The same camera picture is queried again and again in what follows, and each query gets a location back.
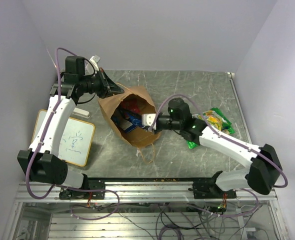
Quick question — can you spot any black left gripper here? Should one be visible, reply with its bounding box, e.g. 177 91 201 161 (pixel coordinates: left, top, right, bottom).
79 67 125 99

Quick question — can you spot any pink snack packet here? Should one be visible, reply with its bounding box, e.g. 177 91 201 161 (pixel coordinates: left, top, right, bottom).
120 98 141 114

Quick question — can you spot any blue Burts chips bag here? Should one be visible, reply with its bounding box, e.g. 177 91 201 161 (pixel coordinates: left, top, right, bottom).
119 109 144 134

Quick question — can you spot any brown paper bag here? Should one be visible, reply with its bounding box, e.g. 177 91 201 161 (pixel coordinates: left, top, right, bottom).
97 83 162 165

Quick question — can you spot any green Fox's candy bag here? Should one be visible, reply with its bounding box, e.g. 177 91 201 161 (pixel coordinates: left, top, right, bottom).
202 107 235 135

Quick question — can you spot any green Chuba chips bag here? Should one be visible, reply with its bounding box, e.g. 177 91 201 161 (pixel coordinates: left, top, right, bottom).
186 113 236 150

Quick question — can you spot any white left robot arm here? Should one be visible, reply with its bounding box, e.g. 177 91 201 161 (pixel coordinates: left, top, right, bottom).
17 55 125 199

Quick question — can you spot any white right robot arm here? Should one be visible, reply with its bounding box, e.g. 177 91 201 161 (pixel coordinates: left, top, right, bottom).
142 97 283 198

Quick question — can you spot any white eraser block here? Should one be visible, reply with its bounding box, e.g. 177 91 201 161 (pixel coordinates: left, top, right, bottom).
72 107 91 119

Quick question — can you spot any yellow framed whiteboard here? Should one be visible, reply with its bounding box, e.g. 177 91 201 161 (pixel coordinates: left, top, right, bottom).
38 116 96 167

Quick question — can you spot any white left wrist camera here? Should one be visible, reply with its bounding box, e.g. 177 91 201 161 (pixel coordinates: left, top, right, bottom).
85 55 101 75

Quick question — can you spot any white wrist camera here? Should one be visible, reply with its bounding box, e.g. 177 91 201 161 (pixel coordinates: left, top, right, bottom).
141 113 156 128
85 55 101 75

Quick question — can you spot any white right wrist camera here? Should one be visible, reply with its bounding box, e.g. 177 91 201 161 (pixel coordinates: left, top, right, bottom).
141 113 156 128

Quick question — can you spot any aluminium rail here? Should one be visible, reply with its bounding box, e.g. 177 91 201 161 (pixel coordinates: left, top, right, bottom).
14 182 278 203

